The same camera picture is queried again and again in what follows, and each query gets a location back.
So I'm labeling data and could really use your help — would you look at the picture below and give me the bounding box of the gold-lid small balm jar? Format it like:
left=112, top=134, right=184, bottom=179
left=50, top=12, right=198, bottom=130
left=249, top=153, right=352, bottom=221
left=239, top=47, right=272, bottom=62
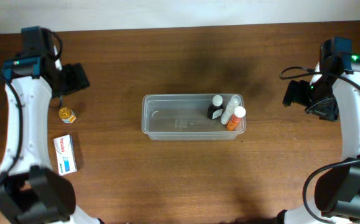
left=58, top=107, right=76, bottom=124

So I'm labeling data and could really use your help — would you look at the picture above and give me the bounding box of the white clear-cap spray bottle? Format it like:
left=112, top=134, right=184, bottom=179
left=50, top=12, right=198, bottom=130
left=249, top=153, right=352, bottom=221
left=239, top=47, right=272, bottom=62
left=221, top=95, right=241, bottom=124

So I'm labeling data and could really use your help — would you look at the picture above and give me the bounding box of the white Panadol medicine box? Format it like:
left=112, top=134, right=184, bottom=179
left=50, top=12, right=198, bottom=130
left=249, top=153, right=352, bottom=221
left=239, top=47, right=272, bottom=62
left=53, top=134, right=77, bottom=175

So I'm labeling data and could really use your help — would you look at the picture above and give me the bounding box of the orange tablet tube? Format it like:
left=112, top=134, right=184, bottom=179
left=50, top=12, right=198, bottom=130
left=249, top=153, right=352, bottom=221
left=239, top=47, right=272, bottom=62
left=226, top=106, right=246, bottom=131

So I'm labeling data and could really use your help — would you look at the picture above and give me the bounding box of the dark brown syrup bottle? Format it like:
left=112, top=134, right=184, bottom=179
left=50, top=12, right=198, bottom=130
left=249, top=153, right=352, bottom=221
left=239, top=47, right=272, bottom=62
left=207, top=95, right=223, bottom=119

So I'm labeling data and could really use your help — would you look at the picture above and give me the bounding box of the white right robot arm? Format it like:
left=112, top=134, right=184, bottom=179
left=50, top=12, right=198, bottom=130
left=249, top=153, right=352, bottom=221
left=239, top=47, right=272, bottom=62
left=274, top=37, right=360, bottom=223

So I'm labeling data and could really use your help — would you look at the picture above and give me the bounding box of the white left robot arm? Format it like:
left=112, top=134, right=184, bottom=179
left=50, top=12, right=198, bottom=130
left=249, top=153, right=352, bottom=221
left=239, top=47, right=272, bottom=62
left=0, top=26, right=102, bottom=223

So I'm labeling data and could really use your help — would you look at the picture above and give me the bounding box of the clear plastic container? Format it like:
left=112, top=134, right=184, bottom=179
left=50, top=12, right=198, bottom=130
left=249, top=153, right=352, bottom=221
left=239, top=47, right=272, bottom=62
left=141, top=93, right=246, bottom=141

